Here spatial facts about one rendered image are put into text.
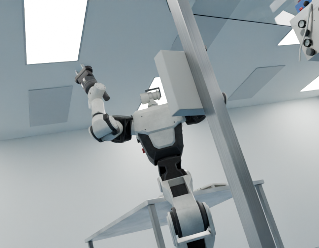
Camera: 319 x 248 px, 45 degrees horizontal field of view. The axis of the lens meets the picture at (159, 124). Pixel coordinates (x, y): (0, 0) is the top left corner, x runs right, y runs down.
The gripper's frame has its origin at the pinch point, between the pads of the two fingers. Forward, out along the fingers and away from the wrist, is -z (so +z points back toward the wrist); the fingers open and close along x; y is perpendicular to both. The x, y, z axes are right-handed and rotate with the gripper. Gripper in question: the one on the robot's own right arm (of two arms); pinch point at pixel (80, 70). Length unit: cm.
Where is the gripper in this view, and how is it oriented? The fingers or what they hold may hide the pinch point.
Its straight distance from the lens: 232.8
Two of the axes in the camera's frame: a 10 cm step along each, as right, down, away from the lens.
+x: 6.8, -7.0, -2.3
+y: -5.5, -2.7, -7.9
